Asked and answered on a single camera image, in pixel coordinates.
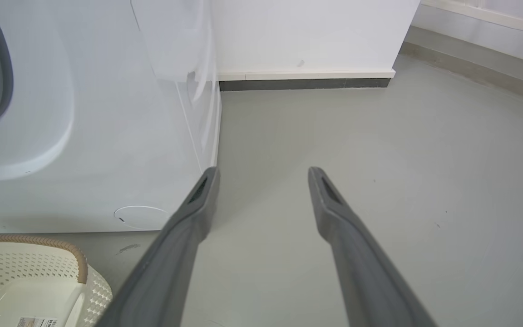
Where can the white label sticker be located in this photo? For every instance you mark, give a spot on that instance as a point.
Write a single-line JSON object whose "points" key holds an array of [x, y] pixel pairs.
{"points": [[37, 322]]}

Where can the white perforated laundry basket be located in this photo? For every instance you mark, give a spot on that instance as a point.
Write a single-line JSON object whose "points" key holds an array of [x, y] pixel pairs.
{"points": [[25, 281]]}

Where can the white washing machine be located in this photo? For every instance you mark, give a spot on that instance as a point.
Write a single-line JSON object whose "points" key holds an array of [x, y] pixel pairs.
{"points": [[98, 118]]}

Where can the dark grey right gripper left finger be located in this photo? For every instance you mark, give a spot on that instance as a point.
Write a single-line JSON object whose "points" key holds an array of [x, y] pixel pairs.
{"points": [[166, 268]]}

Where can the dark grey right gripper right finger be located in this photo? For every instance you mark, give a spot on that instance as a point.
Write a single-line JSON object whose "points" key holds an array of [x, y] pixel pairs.
{"points": [[363, 272]]}

